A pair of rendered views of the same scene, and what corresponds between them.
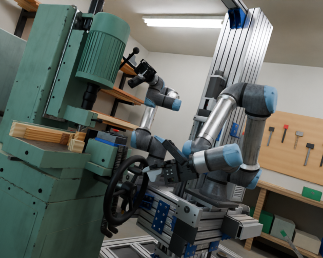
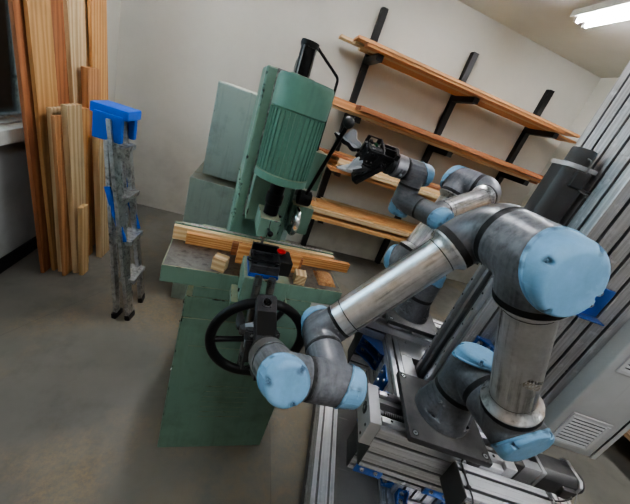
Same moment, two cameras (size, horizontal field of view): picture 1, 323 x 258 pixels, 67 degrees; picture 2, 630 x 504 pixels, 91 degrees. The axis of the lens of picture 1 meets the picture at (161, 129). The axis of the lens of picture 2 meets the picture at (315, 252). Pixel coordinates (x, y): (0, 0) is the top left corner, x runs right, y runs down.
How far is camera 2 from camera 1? 0.81 m
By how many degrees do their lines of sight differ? 49
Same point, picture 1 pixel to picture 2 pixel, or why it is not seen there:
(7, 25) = (346, 79)
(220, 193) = (441, 418)
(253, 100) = (496, 262)
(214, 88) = (547, 192)
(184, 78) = not seen: outside the picture
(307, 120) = not seen: outside the picture
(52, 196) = (186, 311)
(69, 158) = (201, 277)
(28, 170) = not seen: hidden behind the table
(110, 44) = (283, 123)
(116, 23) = (291, 87)
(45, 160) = (166, 275)
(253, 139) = (504, 356)
